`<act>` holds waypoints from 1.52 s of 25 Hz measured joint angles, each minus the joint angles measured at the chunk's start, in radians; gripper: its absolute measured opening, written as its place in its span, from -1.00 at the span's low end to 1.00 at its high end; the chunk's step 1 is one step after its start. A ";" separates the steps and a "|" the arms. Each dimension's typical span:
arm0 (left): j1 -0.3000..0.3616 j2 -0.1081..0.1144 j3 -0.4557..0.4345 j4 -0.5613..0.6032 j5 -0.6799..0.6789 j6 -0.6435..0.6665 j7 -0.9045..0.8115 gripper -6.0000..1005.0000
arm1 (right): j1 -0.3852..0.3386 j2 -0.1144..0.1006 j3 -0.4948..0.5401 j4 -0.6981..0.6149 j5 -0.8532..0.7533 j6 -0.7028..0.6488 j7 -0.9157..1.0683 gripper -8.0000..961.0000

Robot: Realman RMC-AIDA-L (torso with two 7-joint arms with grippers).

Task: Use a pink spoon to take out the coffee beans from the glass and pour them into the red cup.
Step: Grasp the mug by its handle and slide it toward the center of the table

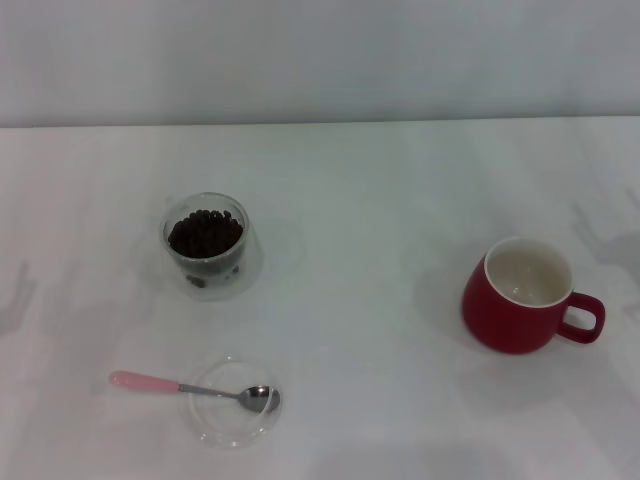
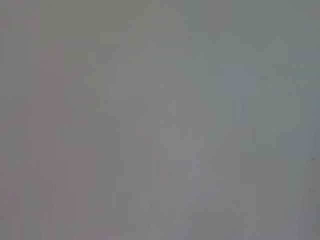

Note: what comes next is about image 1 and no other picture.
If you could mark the red mug with white inside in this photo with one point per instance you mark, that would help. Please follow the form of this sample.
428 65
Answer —
495 325

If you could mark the pile of dark coffee beans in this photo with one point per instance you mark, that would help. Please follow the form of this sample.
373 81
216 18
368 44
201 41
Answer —
205 235

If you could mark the double-walled clear glass cup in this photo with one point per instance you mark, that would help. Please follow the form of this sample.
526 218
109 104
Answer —
205 272

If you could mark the clear glass saucer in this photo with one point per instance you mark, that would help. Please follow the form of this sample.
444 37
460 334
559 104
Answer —
225 425

